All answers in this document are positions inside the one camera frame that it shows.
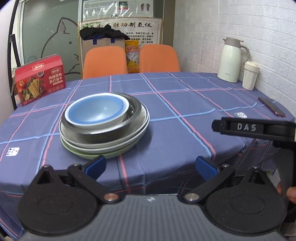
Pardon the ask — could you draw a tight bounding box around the cardboard box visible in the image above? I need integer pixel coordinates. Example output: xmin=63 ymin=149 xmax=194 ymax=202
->
xmin=81 ymin=38 xmax=125 ymax=68

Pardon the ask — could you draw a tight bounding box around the orange chair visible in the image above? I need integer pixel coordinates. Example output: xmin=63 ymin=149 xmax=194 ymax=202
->
xmin=82 ymin=46 xmax=128 ymax=79
xmin=139 ymin=44 xmax=181 ymax=73

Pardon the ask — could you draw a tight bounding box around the wall poster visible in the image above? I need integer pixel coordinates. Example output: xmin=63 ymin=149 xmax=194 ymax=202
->
xmin=78 ymin=17 xmax=164 ymax=45

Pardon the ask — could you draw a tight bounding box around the red cracker box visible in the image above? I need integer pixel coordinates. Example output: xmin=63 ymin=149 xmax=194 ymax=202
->
xmin=15 ymin=54 xmax=66 ymax=106

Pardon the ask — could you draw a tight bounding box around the black cloth on box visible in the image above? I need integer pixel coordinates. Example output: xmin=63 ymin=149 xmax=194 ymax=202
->
xmin=79 ymin=25 xmax=130 ymax=40

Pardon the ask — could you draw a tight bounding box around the white cup with lid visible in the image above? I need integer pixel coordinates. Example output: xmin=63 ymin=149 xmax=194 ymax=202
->
xmin=242 ymin=61 xmax=260 ymax=90

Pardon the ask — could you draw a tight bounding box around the right orange chair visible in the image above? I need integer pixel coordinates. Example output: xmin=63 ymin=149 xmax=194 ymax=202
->
xmin=139 ymin=44 xmax=181 ymax=73

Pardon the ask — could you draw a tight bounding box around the white bowl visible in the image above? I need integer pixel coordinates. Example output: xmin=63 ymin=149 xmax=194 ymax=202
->
xmin=64 ymin=92 xmax=130 ymax=127

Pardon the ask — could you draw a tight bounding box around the smartphone with red case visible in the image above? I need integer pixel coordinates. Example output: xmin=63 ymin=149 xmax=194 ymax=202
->
xmin=258 ymin=97 xmax=285 ymax=118

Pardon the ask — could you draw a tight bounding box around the yellow snack bag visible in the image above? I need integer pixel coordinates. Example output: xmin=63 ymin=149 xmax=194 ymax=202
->
xmin=125 ymin=40 xmax=140 ymax=74

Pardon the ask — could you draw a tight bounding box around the white thermos jug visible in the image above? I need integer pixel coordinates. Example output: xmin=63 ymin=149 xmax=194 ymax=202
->
xmin=217 ymin=37 xmax=250 ymax=83

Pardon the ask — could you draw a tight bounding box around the green plate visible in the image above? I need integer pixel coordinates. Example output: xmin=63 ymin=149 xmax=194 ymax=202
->
xmin=60 ymin=137 xmax=142 ymax=160

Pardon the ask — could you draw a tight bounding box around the blue plaid tablecloth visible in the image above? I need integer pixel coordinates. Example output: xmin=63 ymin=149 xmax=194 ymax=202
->
xmin=1 ymin=72 xmax=276 ymax=239

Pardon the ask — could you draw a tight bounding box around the left orange chair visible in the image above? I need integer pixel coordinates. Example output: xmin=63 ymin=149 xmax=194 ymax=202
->
xmin=82 ymin=46 xmax=128 ymax=79

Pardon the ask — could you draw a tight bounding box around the white gold-rimmed plate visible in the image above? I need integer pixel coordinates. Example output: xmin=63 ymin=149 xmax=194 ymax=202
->
xmin=59 ymin=104 xmax=150 ymax=152

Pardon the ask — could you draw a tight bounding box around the large white floral plate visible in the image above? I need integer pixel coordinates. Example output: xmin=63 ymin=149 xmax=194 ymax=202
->
xmin=59 ymin=104 xmax=150 ymax=159

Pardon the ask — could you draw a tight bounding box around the right hand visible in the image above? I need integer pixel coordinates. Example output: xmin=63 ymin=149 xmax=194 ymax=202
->
xmin=276 ymin=183 xmax=296 ymax=204

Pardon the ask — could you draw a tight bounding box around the stainless steel bowl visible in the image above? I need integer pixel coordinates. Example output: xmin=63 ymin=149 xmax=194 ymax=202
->
xmin=61 ymin=92 xmax=142 ymax=144

